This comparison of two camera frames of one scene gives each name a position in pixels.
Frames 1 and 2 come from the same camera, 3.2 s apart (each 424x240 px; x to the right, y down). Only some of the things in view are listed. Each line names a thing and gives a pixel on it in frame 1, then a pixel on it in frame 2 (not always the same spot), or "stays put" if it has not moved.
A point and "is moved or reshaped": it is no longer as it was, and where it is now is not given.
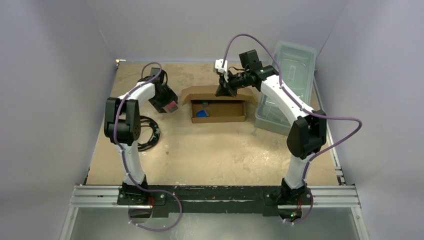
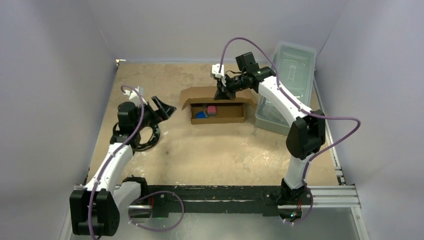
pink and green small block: [172, 106] is moved or reshaped
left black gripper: [170, 96] -> [162, 113]
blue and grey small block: [202, 113] stays put
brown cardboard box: [221, 109] stays put
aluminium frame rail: [106, 196] stays put
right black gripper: [227, 84] stays put
